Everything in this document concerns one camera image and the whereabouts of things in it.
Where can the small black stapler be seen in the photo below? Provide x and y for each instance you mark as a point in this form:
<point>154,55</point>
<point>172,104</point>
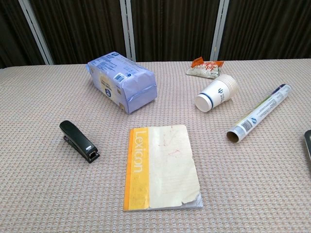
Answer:
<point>77,140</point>

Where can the blue plastic tissue pack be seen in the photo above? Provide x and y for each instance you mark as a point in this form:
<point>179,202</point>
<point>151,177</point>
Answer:
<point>121,77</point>

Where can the yellow Lexicon notebook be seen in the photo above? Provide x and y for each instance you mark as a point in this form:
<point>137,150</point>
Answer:
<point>165,167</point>

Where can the stack of white paper cups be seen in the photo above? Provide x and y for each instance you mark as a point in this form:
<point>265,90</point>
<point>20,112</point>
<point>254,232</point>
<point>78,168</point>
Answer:
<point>216,94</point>

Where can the orange and white snack bag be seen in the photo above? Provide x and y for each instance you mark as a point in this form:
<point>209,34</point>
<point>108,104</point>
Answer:
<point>206,69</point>

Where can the cling film roll tube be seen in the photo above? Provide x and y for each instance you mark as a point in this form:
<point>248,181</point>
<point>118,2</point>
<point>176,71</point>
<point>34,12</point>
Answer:
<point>260,111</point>

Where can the beige woven tablecloth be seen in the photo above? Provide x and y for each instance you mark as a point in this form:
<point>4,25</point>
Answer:
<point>48,194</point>

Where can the black device at edge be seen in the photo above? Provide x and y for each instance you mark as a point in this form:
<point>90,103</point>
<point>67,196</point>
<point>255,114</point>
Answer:
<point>308,140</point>

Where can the grey metal partition post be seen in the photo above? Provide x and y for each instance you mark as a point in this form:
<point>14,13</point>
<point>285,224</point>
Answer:
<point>36,31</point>
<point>128,29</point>
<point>217,29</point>

